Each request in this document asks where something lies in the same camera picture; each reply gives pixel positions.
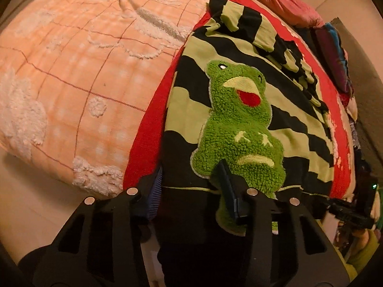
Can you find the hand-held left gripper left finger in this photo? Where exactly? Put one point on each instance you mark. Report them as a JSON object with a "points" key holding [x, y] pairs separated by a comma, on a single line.
{"points": [[154, 198]]}

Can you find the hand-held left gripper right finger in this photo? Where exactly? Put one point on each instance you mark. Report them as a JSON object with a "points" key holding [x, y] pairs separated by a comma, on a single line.
{"points": [[229, 189]]}

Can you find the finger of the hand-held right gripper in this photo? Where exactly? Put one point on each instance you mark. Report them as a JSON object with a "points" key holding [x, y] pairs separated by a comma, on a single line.
{"points": [[320, 204]]}

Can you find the green black striped frog sweater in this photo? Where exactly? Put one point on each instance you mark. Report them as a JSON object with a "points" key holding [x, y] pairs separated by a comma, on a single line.
{"points": [[185, 101]]}

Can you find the person's right forearm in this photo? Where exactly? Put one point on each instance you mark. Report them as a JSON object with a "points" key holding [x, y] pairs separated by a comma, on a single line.
{"points": [[365, 255]]}

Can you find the person's right hand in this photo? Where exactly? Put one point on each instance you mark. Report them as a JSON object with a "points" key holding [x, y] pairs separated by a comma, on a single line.
{"points": [[360, 235]]}

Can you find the red floral blanket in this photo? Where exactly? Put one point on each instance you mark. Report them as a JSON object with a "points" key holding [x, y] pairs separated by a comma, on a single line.
{"points": [[143, 143]]}

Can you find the blue patterned cloth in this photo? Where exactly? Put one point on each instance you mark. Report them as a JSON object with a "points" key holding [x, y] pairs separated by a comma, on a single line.
{"points": [[357, 137]]}

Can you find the grey quilted headboard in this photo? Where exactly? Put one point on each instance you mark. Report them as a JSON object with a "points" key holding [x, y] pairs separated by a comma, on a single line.
{"points": [[365, 74]]}

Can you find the peach white tufted blanket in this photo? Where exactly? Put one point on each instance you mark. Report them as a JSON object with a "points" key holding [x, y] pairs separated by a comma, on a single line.
{"points": [[74, 65]]}

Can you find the red pillow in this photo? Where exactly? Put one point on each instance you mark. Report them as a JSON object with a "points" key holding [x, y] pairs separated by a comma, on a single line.
{"points": [[278, 0]]}

